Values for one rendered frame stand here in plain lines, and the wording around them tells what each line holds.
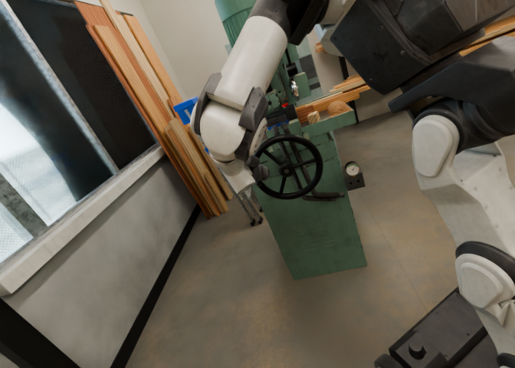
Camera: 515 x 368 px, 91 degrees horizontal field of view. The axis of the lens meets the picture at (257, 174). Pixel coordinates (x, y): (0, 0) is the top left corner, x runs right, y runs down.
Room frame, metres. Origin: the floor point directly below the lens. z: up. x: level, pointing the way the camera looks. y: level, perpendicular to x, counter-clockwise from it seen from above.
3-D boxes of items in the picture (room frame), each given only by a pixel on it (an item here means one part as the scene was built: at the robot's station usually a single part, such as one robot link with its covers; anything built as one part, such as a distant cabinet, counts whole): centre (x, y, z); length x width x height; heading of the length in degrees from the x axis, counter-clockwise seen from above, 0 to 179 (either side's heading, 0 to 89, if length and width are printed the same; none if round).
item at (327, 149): (1.38, -0.23, 0.76); 0.57 x 0.45 x 0.09; 165
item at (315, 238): (1.37, -0.23, 0.35); 0.58 x 0.45 x 0.71; 165
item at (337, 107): (1.10, -0.45, 0.92); 0.14 x 0.09 x 0.04; 165
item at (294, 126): (1.06, -0.19, 0.91); 0.15 x 0.14 x 0.09; 75
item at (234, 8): (1.26, -0.20, 1.35); 0.18 x 0.18 x 0.31
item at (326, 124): (1.14, -0.21, 0.87); 0.61 x 0.30 x 0.06; 75
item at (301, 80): (1.40, -0.40, 1.02); 0.09 x 0.07 x 0.12; 75
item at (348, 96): (1.22, -0.33, 0.92); 0.54 x 0.02 x 0.04; 75
